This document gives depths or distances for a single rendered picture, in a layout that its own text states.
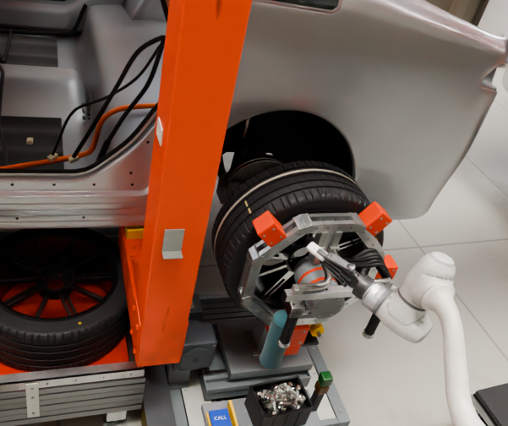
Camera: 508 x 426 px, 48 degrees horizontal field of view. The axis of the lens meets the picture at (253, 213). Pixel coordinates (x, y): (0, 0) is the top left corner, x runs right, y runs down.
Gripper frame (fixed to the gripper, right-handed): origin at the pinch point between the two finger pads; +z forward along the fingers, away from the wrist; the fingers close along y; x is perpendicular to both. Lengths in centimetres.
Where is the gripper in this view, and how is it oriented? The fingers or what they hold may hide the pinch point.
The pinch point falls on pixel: (317, 251)
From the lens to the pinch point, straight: 184.7
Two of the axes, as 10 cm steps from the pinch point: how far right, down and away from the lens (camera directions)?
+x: -6.7, 6.3, -3.9
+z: -7.4, -5.8, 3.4
